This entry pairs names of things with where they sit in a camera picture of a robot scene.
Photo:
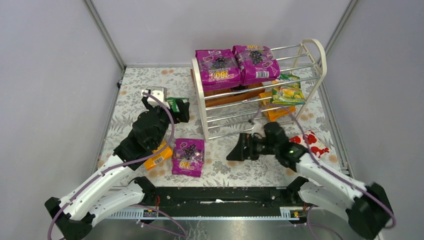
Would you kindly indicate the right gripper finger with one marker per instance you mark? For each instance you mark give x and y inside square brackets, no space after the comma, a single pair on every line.
[244,141]
[239,153]

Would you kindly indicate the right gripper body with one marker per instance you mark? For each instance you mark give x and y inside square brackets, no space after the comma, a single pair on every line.
[247,147]

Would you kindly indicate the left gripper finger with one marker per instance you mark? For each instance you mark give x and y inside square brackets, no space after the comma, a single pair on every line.
[183,113]
[146,104]

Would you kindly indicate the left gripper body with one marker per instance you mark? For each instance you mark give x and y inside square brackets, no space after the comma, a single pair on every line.
[170,112]

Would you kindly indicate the green candy bag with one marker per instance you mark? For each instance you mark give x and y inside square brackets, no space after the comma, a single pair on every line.
[177,103]

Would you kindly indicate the purple candy bag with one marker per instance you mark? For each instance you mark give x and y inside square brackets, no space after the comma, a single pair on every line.
[218,69]
[188,157]
[256,63]

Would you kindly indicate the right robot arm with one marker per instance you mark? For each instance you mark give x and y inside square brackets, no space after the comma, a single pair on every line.
[366,208]

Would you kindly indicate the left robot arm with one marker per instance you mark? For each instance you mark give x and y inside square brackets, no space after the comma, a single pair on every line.
[76,213]

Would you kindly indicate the orange bag under shelf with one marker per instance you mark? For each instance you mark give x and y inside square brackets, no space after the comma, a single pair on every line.
[275,111]

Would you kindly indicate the orange mango candy bag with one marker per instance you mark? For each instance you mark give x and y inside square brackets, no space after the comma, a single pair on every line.
[158,159]

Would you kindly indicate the white metal shelf rack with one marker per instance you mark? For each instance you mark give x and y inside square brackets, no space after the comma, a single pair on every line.
[220,110]

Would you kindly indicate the green yellow bag on shelf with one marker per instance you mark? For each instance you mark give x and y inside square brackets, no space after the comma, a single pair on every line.
[288,94]

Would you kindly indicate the orange wooden divider tray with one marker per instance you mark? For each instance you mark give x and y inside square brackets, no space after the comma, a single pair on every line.
[233,97]

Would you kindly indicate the rolled dark orange sock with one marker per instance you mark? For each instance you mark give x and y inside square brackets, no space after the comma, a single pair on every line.
[239,88]

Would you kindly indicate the red white floral bag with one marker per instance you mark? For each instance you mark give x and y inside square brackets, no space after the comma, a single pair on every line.
[318,148]

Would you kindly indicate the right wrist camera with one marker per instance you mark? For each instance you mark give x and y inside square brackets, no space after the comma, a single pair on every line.
[256,127]

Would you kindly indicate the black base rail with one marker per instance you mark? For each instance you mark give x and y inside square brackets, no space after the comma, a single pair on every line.
[221,202]

